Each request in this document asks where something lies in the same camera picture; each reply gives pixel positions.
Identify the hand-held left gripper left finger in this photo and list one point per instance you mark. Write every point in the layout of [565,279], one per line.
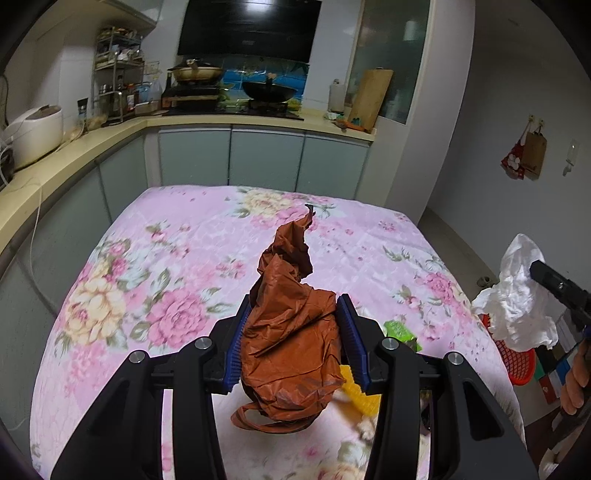
[235,350]

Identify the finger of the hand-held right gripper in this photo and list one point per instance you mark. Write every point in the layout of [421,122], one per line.
[556,284]

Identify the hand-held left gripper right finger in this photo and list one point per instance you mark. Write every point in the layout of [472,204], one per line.
[351,341]

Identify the white tissue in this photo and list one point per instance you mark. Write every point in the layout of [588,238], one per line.
[517,304]

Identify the green snack packet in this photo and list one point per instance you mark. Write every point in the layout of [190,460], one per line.
[401,334]

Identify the brown plastic bag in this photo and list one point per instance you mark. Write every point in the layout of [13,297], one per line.
[286,332]

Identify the red plastic basket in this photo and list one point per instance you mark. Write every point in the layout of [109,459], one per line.
[517,364]

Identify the person's right hand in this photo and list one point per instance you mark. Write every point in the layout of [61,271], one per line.
[575,378]

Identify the yellow plastic item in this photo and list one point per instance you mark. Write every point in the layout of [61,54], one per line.
[362,392]

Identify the multicoloured patchwork mat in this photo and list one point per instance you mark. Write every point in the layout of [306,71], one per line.
[554,374]

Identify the pink floral blanket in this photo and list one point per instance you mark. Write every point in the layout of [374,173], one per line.
[184,258]

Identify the red hanging bag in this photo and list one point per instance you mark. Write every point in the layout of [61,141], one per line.
[511,161]

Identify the brown paper hanging bag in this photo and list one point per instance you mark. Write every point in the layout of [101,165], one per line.
[534,154]

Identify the grey kitchen base cabinets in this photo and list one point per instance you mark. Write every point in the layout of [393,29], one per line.
[263,157]

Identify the orange item on counter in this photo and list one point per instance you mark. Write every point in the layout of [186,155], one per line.
[351,124]

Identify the black gas stove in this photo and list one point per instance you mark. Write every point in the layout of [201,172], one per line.
[258,110]

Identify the wooden cutting board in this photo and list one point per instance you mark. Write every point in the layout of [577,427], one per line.
[369,99]

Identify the black induction cooker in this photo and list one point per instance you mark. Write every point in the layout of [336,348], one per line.
[191,97]

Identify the black wok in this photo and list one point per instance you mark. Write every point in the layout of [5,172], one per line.
[268,91]

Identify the clear plastic bottle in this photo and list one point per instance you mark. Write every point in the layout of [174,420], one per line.
[155,87]

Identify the frosted glass cabinet door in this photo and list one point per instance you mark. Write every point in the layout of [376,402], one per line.
[392,60]

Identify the golden lidded pan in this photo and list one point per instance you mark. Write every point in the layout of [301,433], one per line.
[196,72]

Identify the white rice cooker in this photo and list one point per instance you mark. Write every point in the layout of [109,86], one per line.
[34,136]

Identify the metal spice rack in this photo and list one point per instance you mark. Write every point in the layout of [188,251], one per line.
[117,64]

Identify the black range hood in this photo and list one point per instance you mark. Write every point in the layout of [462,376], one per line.
[249,27]

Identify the white wall hook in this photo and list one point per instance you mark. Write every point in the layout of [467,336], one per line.
[571,154]

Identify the white wall cabinet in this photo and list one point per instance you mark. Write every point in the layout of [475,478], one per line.
[106,14]

